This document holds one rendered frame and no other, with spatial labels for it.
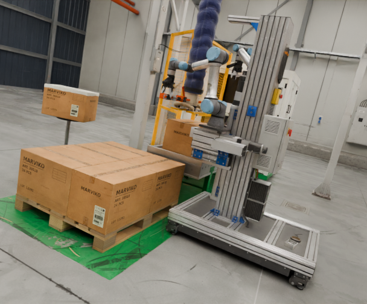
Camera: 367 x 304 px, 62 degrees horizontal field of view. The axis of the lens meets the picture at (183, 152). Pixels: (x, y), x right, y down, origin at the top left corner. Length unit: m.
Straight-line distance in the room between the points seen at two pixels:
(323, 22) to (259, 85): 9.71
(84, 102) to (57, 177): 1.84
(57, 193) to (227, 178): 1.46
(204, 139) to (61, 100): 2.33
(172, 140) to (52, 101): 1.81
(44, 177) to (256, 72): 1.97
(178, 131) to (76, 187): 1.42
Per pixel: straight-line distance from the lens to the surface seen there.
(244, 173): 2.79
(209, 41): 3.41
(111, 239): 2.50
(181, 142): 3.42
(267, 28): 2.85
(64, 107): 4.39
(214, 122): 2.64
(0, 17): 14.18
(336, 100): 11.88
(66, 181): 2.55
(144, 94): 4.41
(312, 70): 12.02
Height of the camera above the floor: 1.27
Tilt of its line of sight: 11 degrees down
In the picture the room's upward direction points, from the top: 12 degrees clockwise
